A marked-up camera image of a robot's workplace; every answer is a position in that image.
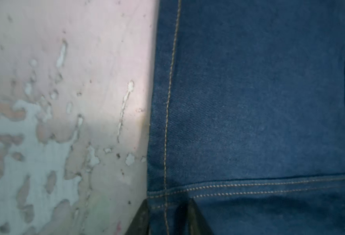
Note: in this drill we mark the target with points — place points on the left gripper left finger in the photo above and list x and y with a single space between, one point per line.
140 224

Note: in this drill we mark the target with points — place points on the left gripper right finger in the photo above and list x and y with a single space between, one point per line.
197 225

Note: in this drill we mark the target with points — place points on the dark blue denim skirt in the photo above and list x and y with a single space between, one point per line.
248 117

